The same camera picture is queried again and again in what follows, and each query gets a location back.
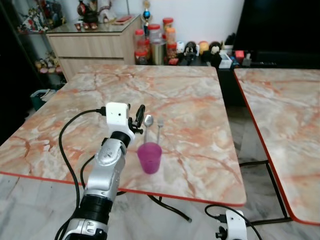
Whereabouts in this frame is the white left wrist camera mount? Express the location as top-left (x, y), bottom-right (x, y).
top-left (104, 102), bottom-right (136, 139)

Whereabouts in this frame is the black shelf with toys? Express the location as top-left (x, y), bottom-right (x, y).
top-left (0, 0), bottom-right (67, 77)

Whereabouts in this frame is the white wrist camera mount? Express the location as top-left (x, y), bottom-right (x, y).
top-left (224, 209), bottom-right (249, 240)
top-left (104, 102), bottom-right (136, 139)

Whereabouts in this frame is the dark seated figurine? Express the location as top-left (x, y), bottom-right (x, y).
top-left (75, 0), bottom-right (101, 31)

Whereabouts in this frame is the yellow round toy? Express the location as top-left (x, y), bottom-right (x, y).
top-left (198, 40), bottom-right (210, 55)

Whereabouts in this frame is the silver metal spoon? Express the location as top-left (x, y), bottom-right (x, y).
top-left (143, 114), bottom-right (155, 146)

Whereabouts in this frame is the black metal table leg frame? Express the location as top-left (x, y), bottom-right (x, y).
top-left (238, 159), bottom-right (295, 227)
top-left (116, 190), bottom-right (194, 224)

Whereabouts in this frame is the blue and gold trophy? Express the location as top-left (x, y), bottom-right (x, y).
top-left (142, 0), bottom-right (153, 27)

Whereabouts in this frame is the white and blue box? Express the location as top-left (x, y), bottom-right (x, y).
top-left (218, 52), bottom-right (234, 69)

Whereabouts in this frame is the small red-lid jar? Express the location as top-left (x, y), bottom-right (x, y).
top-left (134, 29), bottom-right (147, 52)

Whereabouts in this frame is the tall clear red-lid jar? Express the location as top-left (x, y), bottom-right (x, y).
top-left (148, 23), bottom-right (164, 46)

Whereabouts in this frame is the black television screen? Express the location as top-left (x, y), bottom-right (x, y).
top-left (233, 0), bottom-right (320, 55)

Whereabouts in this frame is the flat red case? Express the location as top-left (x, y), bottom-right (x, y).
top-left (112, 15), bottom-right (134, 26)

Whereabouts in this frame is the black plush toy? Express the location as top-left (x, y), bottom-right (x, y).
top-left (184, 41), bottom-right (199, 57)

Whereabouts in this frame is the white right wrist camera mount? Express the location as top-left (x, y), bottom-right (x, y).
top-left (224, 209), bottom-right (249, 240)

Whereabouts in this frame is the small white toy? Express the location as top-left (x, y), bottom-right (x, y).
top-left (175, 40), bottom-right (186, 54)

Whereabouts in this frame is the white figurine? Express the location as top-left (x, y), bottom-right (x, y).
top-left (98, 0), bottom-right (119, 24)

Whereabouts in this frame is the small grey bin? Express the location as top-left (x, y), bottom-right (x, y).
top-left (29, 88), bottom-right (59, 111)

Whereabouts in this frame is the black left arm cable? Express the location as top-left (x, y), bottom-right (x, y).
top-left (58, 108), bottom-right (109, 240)

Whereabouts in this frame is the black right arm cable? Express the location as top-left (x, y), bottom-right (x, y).
top-left (204, 203), bottom-right (264, 240)

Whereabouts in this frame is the silver metal fork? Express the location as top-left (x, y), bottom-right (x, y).
top-left (156, 118), bottom-right (165, 146)

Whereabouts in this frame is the light wooden drawer cabinet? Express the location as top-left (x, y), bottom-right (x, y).
top-left (45, 14), bottom-right (147, 82)

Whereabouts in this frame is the dark brown plush toy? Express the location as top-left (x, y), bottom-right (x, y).
top-left (208, 41), bottom-right (224, 65)

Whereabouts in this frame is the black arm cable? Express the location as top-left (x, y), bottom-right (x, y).
top-left (58, 108), bottom-right (109, 240)
top-left (204, 203), bottom-right (264, 240)

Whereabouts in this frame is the purple plastic cup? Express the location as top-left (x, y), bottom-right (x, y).
top-left (137, 142), bottom-right (163, 175)

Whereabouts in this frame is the steel tumbler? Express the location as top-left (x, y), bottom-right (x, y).
top-left (151, 42), bottom-right (166, 66)

